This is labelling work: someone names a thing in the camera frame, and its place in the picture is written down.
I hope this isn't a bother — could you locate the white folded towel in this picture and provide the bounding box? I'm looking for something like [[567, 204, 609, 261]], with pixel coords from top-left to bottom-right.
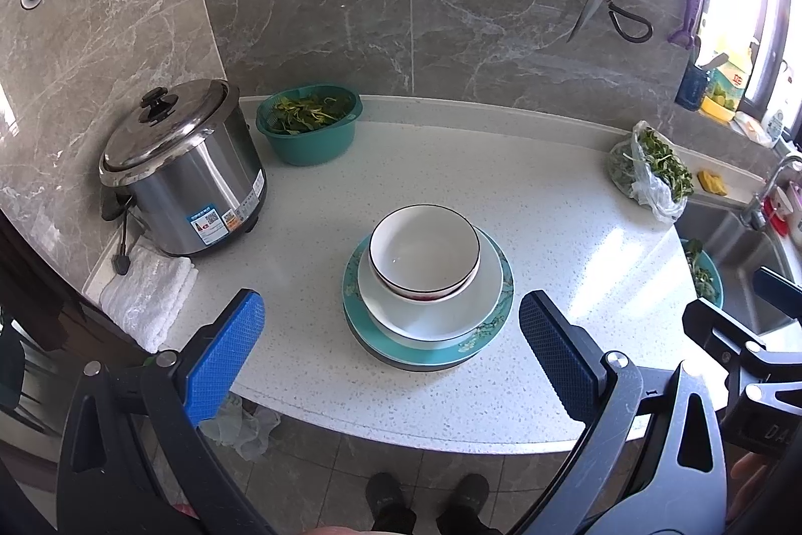
[[99, 240, 200, 354]]

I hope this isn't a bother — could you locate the clear plastic bag of greens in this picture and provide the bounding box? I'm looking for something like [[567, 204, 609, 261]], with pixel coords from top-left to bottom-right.
[[609, 120, 695, 224]]

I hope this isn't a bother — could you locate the steel rice cooker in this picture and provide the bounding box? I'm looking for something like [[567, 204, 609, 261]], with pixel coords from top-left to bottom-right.
[[99, 79, 267, 259]]

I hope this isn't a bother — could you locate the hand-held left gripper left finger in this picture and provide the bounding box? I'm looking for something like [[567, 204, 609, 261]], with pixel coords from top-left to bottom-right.
[[56, 289, 277, 535]]

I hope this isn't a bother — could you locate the person's shoe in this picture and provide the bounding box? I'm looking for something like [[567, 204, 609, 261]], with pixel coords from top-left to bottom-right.
[[365, 472, 418, 535], [437, 474, 491, 535]]

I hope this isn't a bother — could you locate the medium white bowl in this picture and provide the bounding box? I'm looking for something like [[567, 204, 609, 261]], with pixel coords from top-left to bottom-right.
[[372, 234, 483, 303]]

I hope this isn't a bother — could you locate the teal colander of greens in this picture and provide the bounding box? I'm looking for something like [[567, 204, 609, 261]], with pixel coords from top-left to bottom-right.
[[680, 239, 724, 310]]

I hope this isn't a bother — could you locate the chrome faucet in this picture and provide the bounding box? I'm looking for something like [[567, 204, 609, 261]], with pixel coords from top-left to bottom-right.
[[739, 154, 802, 229]]

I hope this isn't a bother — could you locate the blue utensil cup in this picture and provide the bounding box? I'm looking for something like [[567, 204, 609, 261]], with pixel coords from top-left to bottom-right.
[[675, 62, 712, 111]]

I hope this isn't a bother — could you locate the crumpled plastic bag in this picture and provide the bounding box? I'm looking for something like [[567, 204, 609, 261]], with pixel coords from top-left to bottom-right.
[[200, 391, 283, 461]]

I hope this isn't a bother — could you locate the person's right shoe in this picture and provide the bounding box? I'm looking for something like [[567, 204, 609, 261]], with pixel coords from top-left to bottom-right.
[[437, 474, 491, 535]]

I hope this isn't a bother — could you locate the white spray bottle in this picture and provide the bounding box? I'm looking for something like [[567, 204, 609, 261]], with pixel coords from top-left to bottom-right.
[[767, 62, 793, 141]]

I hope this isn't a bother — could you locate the yellow sponge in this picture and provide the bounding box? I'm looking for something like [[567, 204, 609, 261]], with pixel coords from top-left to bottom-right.
[[697, 168, 731, 196]]

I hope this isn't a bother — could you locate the yellow detergent bottle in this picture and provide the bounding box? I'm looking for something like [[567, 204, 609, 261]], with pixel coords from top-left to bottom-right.
[[702, 55, 756, 125]]

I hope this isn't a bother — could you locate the grey plate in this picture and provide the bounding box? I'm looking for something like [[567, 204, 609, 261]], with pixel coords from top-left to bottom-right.
[[354, 334, 496, 374]]

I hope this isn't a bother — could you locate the steel sink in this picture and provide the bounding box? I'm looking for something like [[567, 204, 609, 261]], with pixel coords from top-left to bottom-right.
[[673, 197, 802, 335]]

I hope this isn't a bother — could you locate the red tray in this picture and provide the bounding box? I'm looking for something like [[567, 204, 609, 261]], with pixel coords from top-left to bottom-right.
[[770, 197, 799, 235]]

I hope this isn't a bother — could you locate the person's right hand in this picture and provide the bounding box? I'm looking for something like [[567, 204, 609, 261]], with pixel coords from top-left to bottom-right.
[[728, 447, 778, 504]]

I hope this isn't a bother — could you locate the small red print bowl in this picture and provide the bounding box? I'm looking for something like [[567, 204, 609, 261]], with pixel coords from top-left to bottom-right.
[[368, 205, 481, 291]]

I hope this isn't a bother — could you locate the purple peeler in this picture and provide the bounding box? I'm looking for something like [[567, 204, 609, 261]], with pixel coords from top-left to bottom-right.
[[666, 0, 706, 50]]

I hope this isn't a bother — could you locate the person's left shoe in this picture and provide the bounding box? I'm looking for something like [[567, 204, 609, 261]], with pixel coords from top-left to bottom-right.
[[365, 472, 418, 535]]

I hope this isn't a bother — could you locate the black power cord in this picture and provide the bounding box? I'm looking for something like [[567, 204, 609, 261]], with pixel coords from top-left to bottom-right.
[[113, 203, 135, 276]]

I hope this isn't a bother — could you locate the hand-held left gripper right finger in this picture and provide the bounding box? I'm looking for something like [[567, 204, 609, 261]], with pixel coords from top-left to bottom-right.
[[517, 290, 731, 535]]

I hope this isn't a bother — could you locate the white packet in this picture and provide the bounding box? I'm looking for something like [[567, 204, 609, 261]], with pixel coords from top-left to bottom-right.
[[733, 112, 771, 144]]

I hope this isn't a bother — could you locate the large white bowl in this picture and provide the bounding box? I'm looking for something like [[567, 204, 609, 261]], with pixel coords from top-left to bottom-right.
[[357, 243, 504, 340]]

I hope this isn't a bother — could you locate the teal floral rim plate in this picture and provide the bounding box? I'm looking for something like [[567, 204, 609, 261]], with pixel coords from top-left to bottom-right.
[[342, 233, 516, 361], [346, 315, 502, 367]]

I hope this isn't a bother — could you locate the green basin of greens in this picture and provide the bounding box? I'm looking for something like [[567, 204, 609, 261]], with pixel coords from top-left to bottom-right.
[[256, 85, 363, 166]]

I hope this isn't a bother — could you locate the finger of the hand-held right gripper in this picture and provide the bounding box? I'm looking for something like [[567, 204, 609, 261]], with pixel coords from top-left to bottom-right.
[[753, 267, 802, 301], [682, 297, 774, 386]]

